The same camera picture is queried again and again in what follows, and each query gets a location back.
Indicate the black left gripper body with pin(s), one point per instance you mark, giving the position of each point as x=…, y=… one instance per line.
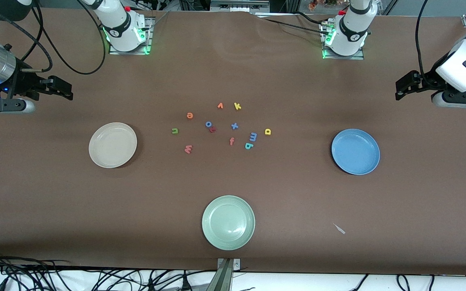
x=424, y=79

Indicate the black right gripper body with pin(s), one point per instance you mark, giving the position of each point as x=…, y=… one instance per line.
x=25, y=82

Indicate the pink foam letter w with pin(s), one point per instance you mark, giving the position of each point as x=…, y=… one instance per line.
x=188, y=149

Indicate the blue foam letter m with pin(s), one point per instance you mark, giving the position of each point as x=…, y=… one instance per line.
x=253, y=136

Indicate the teal foam letter b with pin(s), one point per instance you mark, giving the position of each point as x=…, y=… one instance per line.
x=248, y=146

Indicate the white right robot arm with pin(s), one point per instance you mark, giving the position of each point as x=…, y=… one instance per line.
x=119, y=28

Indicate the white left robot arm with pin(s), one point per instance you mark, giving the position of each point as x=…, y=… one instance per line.
x=354, y=28

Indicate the beige brown plate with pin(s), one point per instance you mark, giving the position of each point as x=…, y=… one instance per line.
x=113, y=145

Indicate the blue plate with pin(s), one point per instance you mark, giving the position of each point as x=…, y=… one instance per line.
x=355, y=152

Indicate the orange artificial flowers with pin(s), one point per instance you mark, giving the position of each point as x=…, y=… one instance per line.
x=322, y=4

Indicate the white tape scrap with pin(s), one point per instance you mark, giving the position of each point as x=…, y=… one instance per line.
x=339, y=229

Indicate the brown table cover sheet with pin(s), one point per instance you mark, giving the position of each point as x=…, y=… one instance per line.
x=233, y=182

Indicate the pale green plate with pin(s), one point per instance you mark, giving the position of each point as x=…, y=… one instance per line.
x=228, y=223

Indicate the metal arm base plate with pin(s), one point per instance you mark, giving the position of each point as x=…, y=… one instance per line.
x=358, y=57
x=148, y=44

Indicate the grey metal frame bar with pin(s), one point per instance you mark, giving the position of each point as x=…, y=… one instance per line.
x=239, y=5

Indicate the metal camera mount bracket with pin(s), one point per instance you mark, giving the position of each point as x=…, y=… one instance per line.
x=225, y=275

